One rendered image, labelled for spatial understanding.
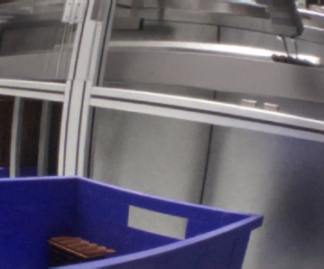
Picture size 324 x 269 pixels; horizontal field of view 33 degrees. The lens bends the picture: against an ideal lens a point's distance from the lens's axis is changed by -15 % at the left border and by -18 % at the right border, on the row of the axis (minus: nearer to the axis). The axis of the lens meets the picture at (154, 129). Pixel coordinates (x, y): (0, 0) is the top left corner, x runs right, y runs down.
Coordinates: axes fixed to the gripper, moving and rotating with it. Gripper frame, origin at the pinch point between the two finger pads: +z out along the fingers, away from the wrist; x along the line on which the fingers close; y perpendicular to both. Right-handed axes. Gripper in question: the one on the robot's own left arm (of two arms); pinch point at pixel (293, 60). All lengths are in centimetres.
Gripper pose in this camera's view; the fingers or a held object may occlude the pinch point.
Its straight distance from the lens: 122.9
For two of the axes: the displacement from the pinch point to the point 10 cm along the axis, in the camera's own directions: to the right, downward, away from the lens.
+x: -8.1, -1.0, 5.7
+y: 4.9, -6.4, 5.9
